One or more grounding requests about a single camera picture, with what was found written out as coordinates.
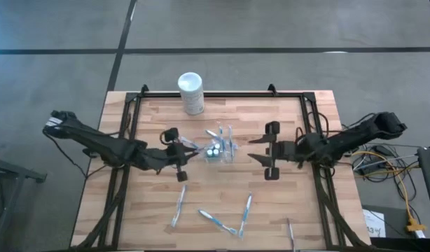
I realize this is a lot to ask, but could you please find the clear acrylic organiser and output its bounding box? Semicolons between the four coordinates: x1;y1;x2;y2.
200;138;239;165

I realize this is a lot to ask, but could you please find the white paper sheet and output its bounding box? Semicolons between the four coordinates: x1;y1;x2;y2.
362;209;387;238

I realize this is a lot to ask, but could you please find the white yellow wipes canister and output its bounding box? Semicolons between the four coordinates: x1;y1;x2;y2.
177;71;205;116

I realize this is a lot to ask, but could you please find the black floor cable bundle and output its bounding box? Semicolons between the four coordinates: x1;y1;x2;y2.
351;142;424;186

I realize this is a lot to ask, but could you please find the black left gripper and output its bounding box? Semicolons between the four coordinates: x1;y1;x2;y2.
155;127;204;182

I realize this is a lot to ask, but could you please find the yellow power plug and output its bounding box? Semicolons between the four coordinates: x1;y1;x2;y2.
406;216;428;239

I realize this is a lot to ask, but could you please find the yellow floor cable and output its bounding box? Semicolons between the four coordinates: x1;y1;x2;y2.
351;150;421;227

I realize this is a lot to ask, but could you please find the black metal table frame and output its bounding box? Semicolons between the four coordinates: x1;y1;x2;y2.
69;83;372;252

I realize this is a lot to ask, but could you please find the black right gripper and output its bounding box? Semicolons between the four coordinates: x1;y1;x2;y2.
247;121;302;181

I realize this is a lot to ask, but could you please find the black metal stand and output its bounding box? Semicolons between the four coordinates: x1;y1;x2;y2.
0;153;48;252

